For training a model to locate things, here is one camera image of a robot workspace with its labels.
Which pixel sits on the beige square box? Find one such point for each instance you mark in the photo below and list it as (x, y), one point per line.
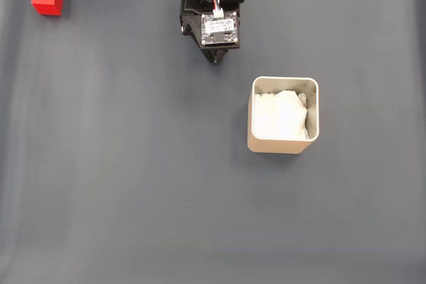
(279, 147)

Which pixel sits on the white crumpled cloth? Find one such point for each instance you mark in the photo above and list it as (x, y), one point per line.
(279, 117)

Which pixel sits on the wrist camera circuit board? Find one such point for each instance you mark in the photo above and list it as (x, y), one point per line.
(220, 28)

